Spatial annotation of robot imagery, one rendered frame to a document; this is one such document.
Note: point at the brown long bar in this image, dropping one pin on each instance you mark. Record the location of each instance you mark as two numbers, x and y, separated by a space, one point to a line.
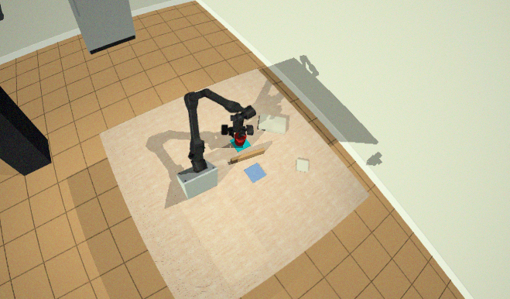
247 155

